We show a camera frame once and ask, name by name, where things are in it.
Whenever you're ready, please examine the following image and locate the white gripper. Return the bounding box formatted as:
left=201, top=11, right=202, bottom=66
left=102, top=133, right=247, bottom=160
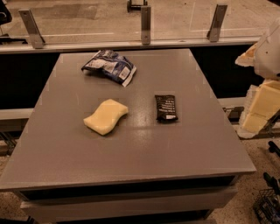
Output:
left=234, top=18, right=280, bottom=138

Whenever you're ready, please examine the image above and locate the yellow sponge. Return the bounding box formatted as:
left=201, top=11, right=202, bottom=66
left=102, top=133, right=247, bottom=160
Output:
left=83, top=99, right=129, bottom=136

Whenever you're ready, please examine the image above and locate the black snack bar wrapper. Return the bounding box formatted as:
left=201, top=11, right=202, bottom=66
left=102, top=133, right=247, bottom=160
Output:
left=155, top=94, right=178, bottom=122

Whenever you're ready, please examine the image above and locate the blue white snack bag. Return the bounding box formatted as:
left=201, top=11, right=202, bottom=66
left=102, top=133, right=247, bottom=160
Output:
left=81, top=50, right=137, bottom=87

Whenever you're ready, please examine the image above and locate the grey table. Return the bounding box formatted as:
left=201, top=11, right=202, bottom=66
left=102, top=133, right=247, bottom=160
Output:
left=0, top=49, right=255, bottom=224

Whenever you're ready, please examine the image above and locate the right metal rail bracket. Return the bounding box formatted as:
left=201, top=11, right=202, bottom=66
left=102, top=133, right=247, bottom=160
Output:
left=206, top=3, right=228, bottom=42

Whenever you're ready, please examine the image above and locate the metal rail bracket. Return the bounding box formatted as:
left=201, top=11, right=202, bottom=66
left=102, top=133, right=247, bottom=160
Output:
left=141, top=5, right=151, bottom=45
left=18, top=9, right=45, bottom=49
left=206, top=3, right=228, bottom=42

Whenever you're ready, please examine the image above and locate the black wire basket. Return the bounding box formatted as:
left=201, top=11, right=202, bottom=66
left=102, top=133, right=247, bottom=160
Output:
left=253, top=189, right=280, bottom=224

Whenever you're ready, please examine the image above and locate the middle metal rail bracket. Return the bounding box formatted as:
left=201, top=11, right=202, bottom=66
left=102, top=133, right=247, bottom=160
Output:
left=141, top=5, right=151, bottom=45

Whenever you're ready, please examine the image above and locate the left metal rail bracket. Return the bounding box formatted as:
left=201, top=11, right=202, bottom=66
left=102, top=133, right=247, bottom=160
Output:
left=18, top=9, right=45, bottom=49

